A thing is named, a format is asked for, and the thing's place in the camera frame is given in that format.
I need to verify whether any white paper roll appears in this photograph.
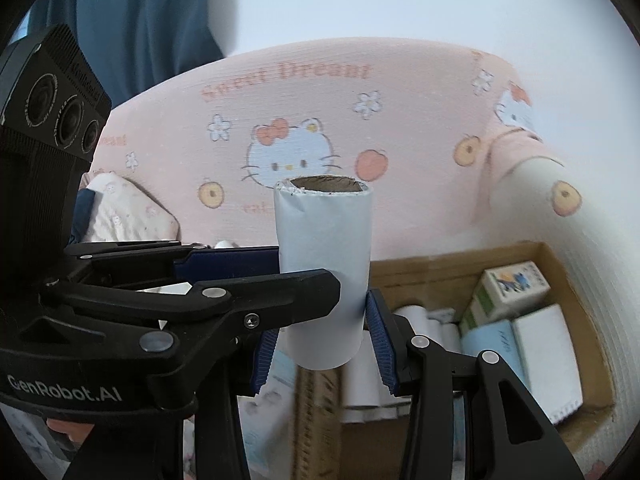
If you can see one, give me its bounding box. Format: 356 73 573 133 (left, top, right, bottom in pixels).
395 304 462 353
272 173 374 372
342 330 410 410

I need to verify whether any person's left hand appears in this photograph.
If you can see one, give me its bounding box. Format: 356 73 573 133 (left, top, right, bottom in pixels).
46 418 93 444

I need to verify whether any cream printed pillow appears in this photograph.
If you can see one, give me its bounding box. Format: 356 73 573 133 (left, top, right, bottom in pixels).
82 172 179 243

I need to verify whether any light blue tissue pack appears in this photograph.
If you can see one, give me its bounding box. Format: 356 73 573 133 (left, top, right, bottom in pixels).
239 349 297 479

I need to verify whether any dark navy cloth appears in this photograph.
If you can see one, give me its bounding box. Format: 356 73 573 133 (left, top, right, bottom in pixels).
68 188 96 245

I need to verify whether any light blue Lucky case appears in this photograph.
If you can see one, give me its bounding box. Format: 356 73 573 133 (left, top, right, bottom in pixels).
461 320 528 386

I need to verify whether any small white tube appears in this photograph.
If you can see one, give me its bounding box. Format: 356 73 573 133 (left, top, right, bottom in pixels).
214 240 236 249

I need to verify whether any white spiral notebook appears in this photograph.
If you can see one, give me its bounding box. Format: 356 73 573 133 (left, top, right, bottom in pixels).
512 304 584 425

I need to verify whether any white green small box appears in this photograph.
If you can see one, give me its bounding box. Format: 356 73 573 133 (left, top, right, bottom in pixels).
459 295 500 337

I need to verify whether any brown cardboard box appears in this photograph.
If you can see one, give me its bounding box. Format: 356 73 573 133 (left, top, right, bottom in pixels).
292 242 614 479

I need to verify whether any white green cartoon box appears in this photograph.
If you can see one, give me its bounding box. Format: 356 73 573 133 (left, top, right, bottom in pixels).
472 261 550 321

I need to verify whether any blue curtain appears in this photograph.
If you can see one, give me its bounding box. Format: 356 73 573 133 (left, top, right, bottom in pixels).
27 0 224 106

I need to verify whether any pink Hello Kitty bedsheet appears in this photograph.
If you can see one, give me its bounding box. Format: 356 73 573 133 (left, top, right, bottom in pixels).
89 38 639 479

